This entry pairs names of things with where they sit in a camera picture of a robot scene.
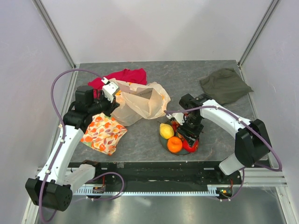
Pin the red fake cherry bunch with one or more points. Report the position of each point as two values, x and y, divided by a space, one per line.
175 125

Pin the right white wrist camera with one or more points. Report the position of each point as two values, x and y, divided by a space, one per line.
177 116

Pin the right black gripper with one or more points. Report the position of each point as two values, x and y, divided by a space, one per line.
183 129

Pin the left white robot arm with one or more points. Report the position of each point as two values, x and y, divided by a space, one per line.
53 188

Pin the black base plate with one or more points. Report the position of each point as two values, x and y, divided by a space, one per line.
161 175

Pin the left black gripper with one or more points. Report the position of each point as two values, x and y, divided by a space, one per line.
111 107

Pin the fake orange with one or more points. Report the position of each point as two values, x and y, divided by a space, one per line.
174 144

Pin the floral orange cloth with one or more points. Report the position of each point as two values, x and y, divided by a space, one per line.
103 134

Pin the slotted cable duct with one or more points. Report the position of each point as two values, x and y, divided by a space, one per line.
87 190

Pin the olive green cloth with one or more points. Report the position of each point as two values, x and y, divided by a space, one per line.
225 86

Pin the translucent plastic bag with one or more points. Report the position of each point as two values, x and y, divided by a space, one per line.
139 101

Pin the yellow fake lemon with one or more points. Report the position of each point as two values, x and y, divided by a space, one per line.
166 131

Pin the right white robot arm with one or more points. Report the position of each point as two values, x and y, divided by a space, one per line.
251 138

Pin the blue ceramic plate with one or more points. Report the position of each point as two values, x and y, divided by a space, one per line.
164 144

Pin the red cloth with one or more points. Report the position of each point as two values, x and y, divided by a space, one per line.
137 76

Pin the red fake pepper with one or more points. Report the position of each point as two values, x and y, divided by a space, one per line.
190 148

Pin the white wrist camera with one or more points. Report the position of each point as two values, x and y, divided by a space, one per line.
177 116
110 89

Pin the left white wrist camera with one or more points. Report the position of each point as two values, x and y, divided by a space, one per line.
110 89

